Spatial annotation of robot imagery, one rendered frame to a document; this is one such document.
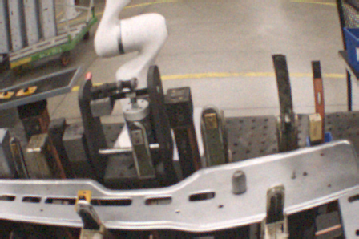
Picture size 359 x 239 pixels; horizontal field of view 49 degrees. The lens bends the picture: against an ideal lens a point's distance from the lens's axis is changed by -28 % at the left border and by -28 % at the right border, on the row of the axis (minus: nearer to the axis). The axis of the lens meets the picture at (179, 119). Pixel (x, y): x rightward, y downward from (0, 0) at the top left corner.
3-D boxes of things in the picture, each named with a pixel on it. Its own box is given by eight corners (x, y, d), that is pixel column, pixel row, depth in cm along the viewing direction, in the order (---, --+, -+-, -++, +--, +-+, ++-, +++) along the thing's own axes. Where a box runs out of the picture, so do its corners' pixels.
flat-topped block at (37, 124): (57, 216, 146) (14, 103, 125) (60, 204, 153) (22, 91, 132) (80, 218, 145) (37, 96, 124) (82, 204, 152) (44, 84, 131)
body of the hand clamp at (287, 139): (275, 232, 123) (276, 127, 106) (274, 219, 129) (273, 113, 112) (292, 228, 122) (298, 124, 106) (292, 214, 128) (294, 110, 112)
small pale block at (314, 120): (302, 229, 119) (310, 122, 102) (302, 223, 123) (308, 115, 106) (312, 226, 119) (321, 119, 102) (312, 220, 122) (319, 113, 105)
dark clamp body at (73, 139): (100, 249, 129) (54, 144, 112) (103, 225, 141) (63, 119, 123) (132, 250, 128) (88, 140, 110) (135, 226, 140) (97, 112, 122)
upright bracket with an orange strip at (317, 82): (308, 220, 123) (311, 61, 99) (308, 216, 124) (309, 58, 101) (316, 216, 122) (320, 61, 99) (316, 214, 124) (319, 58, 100)
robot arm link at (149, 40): (118, 81, 161) (108, 19, 149) (176, 68, 161) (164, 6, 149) (117, 99, 151) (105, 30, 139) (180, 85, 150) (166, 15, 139)
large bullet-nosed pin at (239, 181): (232, 200, 98) (230, 176, 95) (232, 192, 101) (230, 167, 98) (247, 198, 98) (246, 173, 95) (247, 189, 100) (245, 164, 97)
